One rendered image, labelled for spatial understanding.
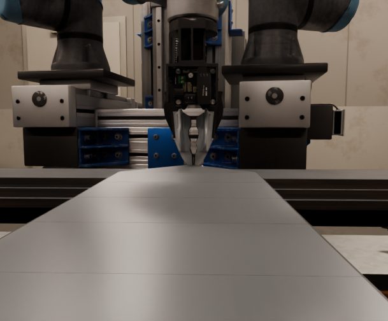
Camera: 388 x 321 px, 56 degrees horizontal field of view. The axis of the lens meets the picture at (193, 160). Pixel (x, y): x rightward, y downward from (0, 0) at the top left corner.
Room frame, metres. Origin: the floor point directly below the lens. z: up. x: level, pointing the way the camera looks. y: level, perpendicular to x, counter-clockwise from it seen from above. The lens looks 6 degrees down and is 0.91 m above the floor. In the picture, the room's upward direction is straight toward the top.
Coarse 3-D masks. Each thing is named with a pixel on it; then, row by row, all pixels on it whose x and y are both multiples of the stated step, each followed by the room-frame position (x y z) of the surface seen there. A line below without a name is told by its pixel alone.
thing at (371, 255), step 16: (336, 240) 0.71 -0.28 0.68; (352, 240) 0.71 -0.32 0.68; (368, 240) 0.71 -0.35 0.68; (384, 240) 0.71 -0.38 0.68; (352, 256) 0.62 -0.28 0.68; (368, 256) 0.62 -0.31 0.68; (384, 256) 0.62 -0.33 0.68; (368, 272) 0.55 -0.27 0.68; (384, 272) 0.55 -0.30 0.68; (384, 288) 0.55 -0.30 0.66
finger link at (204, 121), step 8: (208, 112) 0.56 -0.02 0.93; (200, 120) 0.56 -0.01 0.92; (208, 120) 0.56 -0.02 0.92; (200, 128) 0.56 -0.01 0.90; (208, 128) 0.56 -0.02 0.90; (200, 136) 0.56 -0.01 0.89; (208, 136) 0.56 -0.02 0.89; (200, 144) 0.56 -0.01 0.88; (208, 144) 0.56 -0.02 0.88; (200, 152) 0.56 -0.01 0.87; (200, 160) 0.56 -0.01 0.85
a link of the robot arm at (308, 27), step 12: (324, 0) 0.88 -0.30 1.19; (336, 0) 0.89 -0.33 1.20; (348, 0) 0.89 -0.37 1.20; (312, 12) 0.88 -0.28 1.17; (324, 12) 0.89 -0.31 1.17; (336, 12) 0.89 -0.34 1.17; (348, 12) 0.90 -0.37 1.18; (312, 24) 0.91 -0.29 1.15; (324, 24) 0.91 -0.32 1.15; (336, 24) 0.92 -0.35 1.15
